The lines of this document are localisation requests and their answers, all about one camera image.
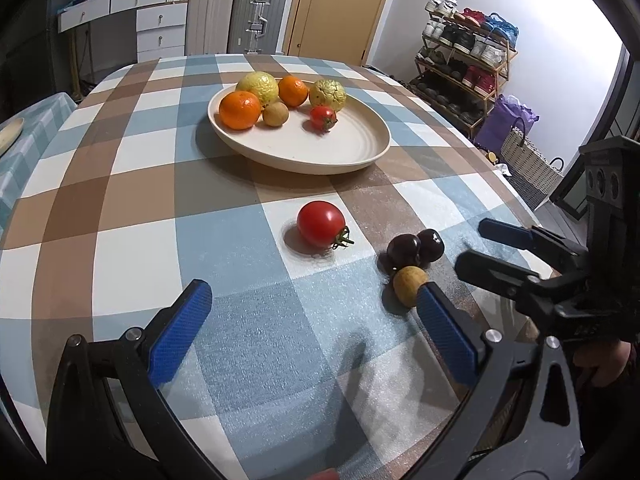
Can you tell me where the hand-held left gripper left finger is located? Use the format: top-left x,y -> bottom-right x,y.
46,280 -> 213,480

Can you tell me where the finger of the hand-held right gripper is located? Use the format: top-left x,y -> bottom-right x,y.
478,217 -> 588,273
454,250 -> 566,311

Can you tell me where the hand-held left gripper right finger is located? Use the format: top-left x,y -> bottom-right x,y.
400,282 -> 583,480

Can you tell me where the dark red plum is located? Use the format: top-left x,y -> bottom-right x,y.
417,228 -> 445,263
387,235 -> 422,268

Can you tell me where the small brown longan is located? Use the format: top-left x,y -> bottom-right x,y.
262,101 -> 290,127
392,266 -> 429,308

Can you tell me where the large red tomato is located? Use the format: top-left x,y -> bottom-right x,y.
296,200 -> 355,251

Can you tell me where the cream round plate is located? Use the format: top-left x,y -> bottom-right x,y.
207,79 -> 392,176

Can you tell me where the small red tomato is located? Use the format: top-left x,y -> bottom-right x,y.
309,105 -> 338,133

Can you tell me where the bumpy yellow green fruit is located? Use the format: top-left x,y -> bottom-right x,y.
308,79 -> 347,113

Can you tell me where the orange mandarin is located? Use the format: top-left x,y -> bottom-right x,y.
277,76 -> 309,108
218,91 -> 262,131

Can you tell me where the yellow lemon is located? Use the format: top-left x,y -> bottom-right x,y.
236,71 -> 280,107

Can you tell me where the person's right hand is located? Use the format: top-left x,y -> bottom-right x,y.
572,340 -> 633,388

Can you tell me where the woven wicker basket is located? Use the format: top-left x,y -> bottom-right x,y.
500,126 -> 566,209

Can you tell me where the blue brown checked tablecloth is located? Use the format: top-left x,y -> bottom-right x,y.
0,52 -> 546,480

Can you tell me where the purple bag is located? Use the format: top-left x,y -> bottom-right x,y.
474,94 -> 540,151

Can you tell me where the wooden shoe rack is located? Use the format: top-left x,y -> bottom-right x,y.
409,7 -> 518,138

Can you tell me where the shoe rack with shoes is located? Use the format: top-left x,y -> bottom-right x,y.
410,0 -> 520,126

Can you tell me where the light blue checked tablecloth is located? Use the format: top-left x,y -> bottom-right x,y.
0,92 -> 78,226

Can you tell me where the wooden plate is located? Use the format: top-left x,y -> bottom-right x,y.
0,117 -> 25,157

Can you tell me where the wooden door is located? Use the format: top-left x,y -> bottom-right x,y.
282,0 -> 401,66

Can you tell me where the white drawer cabinet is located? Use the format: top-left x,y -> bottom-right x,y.
136,4 -> 189,63

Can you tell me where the beige suitcase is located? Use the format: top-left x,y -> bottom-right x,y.
185,0 -> 236,56

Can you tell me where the silver suitcase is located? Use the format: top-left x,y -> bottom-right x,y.
229,0 -> 289,54

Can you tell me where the white desk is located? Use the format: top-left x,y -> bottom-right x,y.
57,0 -> 190,101

